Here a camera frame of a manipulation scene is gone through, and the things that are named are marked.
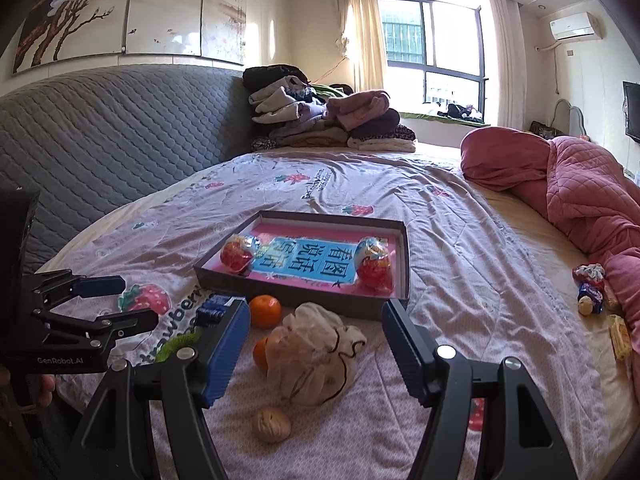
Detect pink quilt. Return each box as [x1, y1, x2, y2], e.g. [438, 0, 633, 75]
[460, 127, 640, 376]

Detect floral wall painting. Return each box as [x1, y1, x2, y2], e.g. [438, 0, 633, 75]
[11, 0, 248, 78]

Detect cream curtain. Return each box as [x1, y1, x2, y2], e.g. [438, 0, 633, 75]
[335, 0, 388, 96]
[487, 0, 526, 131]

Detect grey quilted headboard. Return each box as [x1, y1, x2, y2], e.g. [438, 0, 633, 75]
[0, 64, 261, 273]

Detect blue candy packet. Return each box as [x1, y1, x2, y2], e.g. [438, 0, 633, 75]
[577, 282, 607, 305]

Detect yellow snack packet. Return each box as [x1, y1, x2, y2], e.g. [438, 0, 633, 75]
[609, 315, 634, 361]

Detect black television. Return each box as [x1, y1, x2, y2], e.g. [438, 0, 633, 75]
[622, 81, 640, 143]

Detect orange tangerine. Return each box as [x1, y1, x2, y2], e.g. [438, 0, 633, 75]
[249, 295, 283, 330]
[252, 336, 273, 375]

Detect strawberry printed blanket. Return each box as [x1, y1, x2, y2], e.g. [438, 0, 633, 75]
[35, 152, 618, 480]

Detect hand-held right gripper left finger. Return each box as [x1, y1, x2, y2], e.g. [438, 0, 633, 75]
[65, 300, 251, 480]

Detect pink cardboard tray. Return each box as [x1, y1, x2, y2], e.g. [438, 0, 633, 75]
[194, 210, 411, 322]

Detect dark clothes on windowsill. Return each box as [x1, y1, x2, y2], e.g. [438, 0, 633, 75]
[437, 102, 488, 123]

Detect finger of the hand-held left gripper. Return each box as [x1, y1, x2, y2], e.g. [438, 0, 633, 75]
[37, 309, 160, 341]
[32, 270, 127, 306]

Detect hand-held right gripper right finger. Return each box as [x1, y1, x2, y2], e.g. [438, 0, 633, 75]
[382, 299, 591, 480]

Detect red white candy wrapper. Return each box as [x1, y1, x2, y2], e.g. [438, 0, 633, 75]
[572, 264, 607, 284]

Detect white air conditioner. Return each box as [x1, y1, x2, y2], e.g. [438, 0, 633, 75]
[549, 12, 601, 42]

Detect green windowsill mat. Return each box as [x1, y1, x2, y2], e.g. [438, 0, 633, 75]
[400, 110, 492, 127]

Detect white chair back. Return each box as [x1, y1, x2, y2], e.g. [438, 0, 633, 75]
[552, 99, 586, 137]

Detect person's left hand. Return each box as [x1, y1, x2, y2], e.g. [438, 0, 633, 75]
[0, 365, 56, 411]

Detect pile of folded clothes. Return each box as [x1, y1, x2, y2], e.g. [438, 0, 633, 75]
[242, 64, 418, 153]

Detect dark patterned bag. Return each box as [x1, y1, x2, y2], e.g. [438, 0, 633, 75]
[530, 120, 567, 139]

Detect green fuzzy ring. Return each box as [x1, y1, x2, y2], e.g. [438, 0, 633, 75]
[155, 332, 202, 364]

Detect brown walnut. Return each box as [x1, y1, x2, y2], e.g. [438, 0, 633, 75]
[251, 406, 292, 444]

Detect window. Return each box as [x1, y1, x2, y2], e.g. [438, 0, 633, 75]
[377, 0, 489, 126]

